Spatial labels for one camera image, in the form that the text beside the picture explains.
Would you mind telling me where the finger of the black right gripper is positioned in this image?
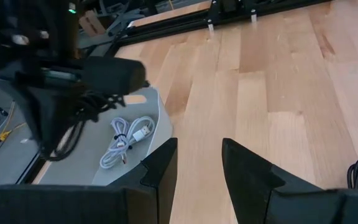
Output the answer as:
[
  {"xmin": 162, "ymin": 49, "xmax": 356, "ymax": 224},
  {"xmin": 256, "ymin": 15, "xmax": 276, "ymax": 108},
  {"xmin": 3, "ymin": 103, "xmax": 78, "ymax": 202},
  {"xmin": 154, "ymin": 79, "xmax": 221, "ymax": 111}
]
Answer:
[
  {"xmin": 26, "ymin": 88, "xmax": 59, "ymax": 154},
  {"xmin": 56, "ymin": 90, "xmax": 85, "ymax": 147}
]

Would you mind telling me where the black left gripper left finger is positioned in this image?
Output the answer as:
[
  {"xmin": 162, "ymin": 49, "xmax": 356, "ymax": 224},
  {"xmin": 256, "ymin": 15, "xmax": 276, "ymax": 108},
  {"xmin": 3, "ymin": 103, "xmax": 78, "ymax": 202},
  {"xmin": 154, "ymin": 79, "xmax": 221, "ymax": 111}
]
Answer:
[{"xmin": 108, "ymin": 138, "xmax": 179, "ymax": 224}]

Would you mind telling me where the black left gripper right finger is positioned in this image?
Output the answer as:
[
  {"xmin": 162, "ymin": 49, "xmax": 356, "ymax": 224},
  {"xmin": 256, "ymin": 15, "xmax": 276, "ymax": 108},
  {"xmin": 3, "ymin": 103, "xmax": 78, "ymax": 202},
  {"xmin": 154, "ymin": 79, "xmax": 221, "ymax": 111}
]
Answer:
[{"xmin": 221, "ymin": 138, "xmax": 322, "ymax": 224}]

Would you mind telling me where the black long USB cable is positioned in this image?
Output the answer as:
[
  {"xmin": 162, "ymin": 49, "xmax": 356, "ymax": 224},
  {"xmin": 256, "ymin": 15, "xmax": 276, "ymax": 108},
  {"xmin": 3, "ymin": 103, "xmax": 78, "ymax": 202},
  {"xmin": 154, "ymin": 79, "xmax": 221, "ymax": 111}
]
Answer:
[{"xmin": 40, "ymin": 91, "xmax": 127, "ymax": 162}]

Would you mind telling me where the white USB cable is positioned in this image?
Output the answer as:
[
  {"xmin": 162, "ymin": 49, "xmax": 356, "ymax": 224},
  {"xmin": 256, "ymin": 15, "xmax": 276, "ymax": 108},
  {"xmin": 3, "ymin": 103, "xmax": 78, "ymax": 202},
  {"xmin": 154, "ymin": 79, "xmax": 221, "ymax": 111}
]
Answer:
[{"xmin": 99, "ymin": 115, "xmax": 157, "ymax": 170}]

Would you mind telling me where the brown cardboard box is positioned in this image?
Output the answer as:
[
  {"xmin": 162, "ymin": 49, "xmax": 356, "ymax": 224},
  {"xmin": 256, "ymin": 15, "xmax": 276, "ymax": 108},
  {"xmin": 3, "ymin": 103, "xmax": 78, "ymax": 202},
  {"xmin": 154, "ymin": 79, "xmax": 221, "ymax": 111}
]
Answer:
[{"xmin": 78, "ymin": 9, "xmax": 106, "ymax": 38}]

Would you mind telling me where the translucent plastic bin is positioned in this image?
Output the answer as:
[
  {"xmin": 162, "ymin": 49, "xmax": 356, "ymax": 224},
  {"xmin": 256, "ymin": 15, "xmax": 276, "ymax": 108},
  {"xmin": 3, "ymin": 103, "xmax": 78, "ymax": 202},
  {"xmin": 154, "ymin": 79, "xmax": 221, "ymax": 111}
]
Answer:
[{"xmin": 31, "ymin": 86, "xmax": 174, "ymax": 187}]

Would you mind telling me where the black aluminium table frame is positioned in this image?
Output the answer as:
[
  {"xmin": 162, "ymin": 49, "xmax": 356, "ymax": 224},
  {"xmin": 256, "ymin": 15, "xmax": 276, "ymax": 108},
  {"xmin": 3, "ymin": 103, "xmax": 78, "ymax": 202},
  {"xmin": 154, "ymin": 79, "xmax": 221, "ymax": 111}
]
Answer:
[{"xmin": 112, "ymin": 0, "xmax": 334, "ymax": 49}]

